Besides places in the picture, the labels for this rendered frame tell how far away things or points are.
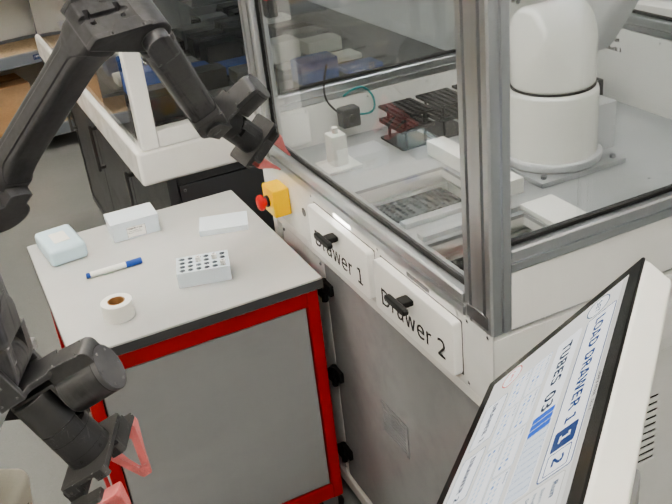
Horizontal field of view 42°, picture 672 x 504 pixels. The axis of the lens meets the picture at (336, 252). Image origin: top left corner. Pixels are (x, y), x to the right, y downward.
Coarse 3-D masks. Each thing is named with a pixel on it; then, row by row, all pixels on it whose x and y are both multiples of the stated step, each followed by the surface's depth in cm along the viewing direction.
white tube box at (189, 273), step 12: (216, 252) 209; (180, 264) 206; (192, 264) 205; (204, 264) 204; (216, 264) 204; (228, 264) 203; (180, 276) 202; (192, 276) 202; (204, 276) 203; (216, 276) 203; (228, 276) 204
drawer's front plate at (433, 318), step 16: (384, 272) 168; (384, 288) 170; (400, 288) 163; (416, 288) 160; (416, 304) 159; (432, 304) 154; (400, 320) 168; (416, 320) 161; (432, 320) 155; (448, 320) 149; (416, 336) 163; (432, 336) 157; (448, 336) 151; (432, 352) 159; (448, 352) 152; (448, 368) 154
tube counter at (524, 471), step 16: (560, 384) 100; (544, 400) 101; (544, 416) 97; (528, 432) 97; (544, 432) 93; (528, 448) 94; (528, 464) 90; (512, 480) 91; (528, 480) 87; (512, 496) 87
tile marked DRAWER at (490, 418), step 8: (504, 400) 114; (488, 408) 118; (496, 408) 115; (488, 416) 115; (496, 416) 112; (480, 424) 116; (488, 424) 113; (480, 432) 113; (488, 432) 110; (480, 440) 111; (472, 448) 111
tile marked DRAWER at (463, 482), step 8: (472, 456) 109; (480, 456) 106; (464, 464) 109; (472, 464) 106; (464, 472) 107; (472, 472) 104; (456, 480) 107; (464, 480) 104; (472, 480) 102; (456, 488) 105; (464, 488) 102; (456, 496) 103; (464, 496) 100
